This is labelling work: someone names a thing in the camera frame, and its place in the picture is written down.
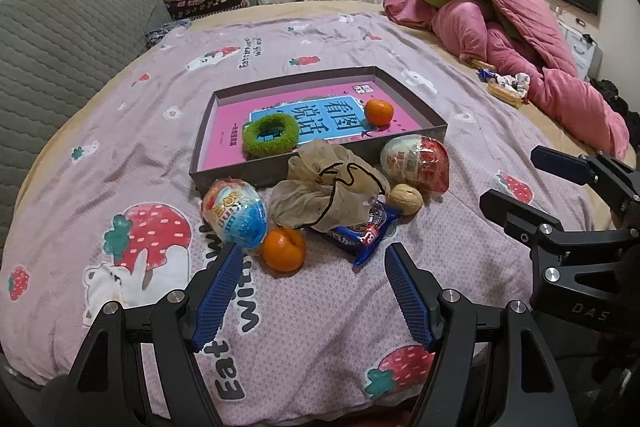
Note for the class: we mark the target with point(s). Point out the white patterned scrunchie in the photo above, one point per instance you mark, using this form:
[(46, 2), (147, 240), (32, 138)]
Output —
[(515, 82)]

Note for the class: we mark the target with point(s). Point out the dark patterned folded blanket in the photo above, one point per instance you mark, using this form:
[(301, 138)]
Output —
[(210, 7)]

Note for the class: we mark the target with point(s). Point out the blue patterned cloth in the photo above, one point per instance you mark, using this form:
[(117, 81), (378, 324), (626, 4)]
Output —
[(167, 32)]

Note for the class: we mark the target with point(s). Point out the white cabinet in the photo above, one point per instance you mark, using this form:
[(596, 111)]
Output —
[(580, 49)]

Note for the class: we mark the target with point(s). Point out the grey cardboard box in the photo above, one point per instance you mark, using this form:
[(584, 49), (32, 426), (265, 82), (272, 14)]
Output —
[(235, 179)]

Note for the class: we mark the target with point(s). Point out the clear biscuit packet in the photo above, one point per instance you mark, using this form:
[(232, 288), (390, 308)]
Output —
[(502, 94), (482, 64)]

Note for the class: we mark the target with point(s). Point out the dark clothing pile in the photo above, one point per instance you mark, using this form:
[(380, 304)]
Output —
[(617, 102)]

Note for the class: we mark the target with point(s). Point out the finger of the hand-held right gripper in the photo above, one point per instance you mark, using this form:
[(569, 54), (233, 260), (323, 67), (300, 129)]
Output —
[(560, 164), (520, 214)]

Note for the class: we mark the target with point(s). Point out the grey quilted headboard cover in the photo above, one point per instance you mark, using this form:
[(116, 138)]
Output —
[(60, 57)]

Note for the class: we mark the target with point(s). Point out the purple strawberry printed blanket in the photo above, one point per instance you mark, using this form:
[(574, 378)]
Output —
[(350, 42)]

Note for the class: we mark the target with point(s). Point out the blue candy wrapper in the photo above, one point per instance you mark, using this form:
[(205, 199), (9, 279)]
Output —
[(485, 74)]

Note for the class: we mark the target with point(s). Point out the red surprise egg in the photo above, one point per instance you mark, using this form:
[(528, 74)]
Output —
[(415, 162)]

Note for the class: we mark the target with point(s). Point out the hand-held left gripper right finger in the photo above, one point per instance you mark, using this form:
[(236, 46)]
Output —
[(407, 302)]

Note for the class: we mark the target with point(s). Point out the walnut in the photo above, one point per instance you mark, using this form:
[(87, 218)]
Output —
[(406, 199)]

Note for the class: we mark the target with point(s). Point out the pink quilt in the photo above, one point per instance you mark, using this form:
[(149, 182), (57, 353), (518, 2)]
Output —
[(515, 7)]

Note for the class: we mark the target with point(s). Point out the blue surprise egg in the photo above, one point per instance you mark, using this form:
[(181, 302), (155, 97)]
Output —
[(232, 212)]

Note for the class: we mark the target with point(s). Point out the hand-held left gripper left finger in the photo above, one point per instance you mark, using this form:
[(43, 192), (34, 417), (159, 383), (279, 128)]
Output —
[(215, 297)]

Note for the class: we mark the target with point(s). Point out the pink book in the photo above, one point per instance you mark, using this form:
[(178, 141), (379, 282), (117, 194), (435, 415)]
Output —
[(230, 127)]

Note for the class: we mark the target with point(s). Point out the blue cookie packet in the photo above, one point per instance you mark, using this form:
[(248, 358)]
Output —
[(367, 232)]

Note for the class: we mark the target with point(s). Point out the tangerine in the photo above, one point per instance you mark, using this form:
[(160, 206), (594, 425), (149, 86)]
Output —
[(379, 113), (284, 249)]

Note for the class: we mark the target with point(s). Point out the green fuzzy scrunchie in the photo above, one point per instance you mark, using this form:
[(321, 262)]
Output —
[(285, 142)]

